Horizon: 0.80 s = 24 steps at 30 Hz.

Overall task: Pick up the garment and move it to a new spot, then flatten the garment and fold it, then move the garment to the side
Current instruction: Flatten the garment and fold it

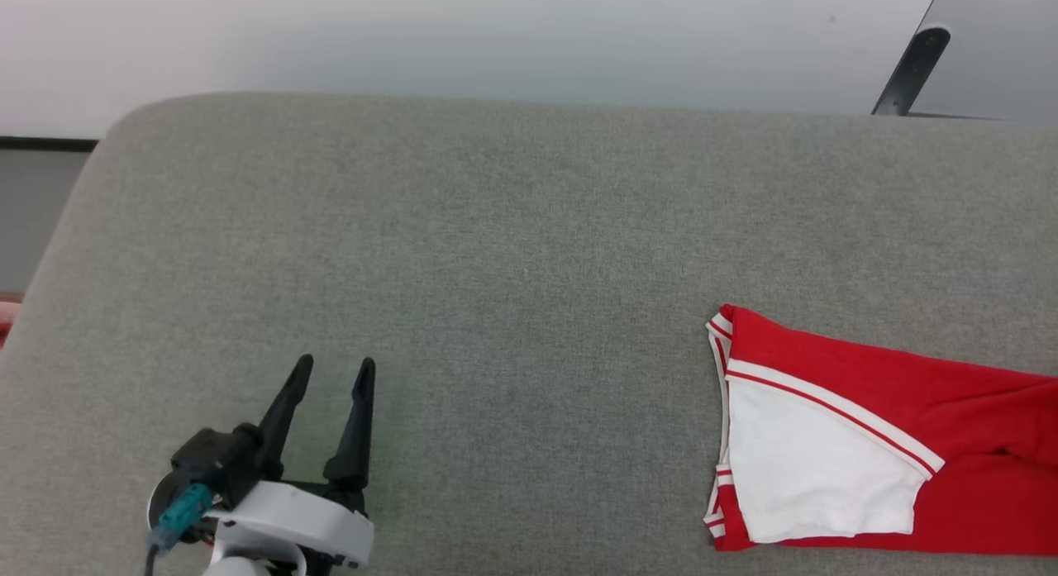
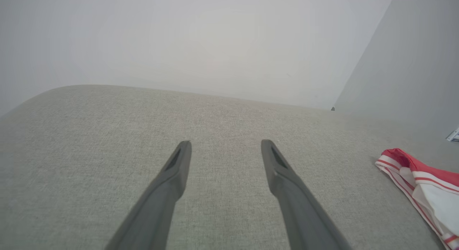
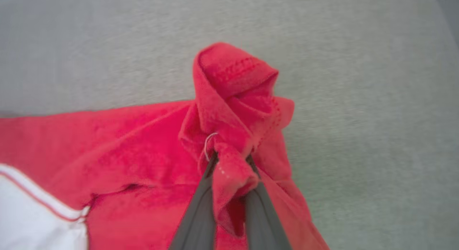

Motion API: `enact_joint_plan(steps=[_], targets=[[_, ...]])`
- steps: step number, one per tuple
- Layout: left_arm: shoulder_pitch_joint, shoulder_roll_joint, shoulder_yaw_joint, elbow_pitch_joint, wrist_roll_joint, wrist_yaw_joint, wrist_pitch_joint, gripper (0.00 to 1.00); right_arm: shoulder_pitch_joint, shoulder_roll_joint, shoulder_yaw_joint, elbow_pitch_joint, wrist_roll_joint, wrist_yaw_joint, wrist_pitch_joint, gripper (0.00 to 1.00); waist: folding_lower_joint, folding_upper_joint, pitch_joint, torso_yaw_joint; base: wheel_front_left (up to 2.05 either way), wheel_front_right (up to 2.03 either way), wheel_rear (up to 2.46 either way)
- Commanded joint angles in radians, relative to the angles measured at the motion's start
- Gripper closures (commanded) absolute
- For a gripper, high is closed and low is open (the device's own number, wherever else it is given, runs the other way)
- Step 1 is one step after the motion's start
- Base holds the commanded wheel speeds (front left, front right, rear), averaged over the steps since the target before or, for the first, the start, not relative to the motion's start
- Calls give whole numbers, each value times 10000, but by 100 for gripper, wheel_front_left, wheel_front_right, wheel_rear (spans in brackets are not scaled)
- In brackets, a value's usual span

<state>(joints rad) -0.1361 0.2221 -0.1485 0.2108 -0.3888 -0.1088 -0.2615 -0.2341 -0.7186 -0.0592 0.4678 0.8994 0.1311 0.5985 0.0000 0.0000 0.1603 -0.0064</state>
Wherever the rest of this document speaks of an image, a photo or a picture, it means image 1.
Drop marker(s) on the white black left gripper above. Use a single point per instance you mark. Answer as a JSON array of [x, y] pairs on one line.
[[306, 518]]

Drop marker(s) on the red white sports shirt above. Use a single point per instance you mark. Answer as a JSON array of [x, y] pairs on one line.
[[950, 394]]

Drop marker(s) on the black framed grey panel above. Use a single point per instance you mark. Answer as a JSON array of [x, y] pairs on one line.
[[33, 212]]

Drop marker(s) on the grey board with dark edge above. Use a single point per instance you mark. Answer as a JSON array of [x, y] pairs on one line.
[[1008, 47]]

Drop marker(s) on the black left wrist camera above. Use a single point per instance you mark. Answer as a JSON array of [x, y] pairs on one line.
[[215, 460]]

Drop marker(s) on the black metal bracket bar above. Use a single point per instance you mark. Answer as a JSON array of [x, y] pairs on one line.
[[913, 68]]

